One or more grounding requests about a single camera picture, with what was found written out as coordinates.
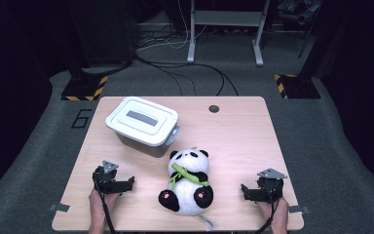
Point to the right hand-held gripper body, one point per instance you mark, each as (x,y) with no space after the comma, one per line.
(271,190)

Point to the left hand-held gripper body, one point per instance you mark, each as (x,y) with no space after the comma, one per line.
(105,180)

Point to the clear plastic storage box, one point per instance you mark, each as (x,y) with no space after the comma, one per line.
(142,150)

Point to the panda plush toy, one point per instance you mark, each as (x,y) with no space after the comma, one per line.
(188,195)

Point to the white storage box lid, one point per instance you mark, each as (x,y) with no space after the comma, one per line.
(120,122)

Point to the person's right hand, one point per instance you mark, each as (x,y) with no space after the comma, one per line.
(279,213)

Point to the person's left hand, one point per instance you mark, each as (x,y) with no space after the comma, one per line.
(99,206)

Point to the grey tape strip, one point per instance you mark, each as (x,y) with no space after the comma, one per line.
(298,209)
(59,207)

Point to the black stand with striped base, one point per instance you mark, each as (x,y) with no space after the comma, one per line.
(300,87)
(84,88)

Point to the large black cabinet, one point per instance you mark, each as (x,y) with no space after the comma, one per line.
(105,29)

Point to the black equipment on stand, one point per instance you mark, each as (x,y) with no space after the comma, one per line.
(300,9)

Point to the white metal stand frame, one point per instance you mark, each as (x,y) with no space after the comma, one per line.
(227,18)

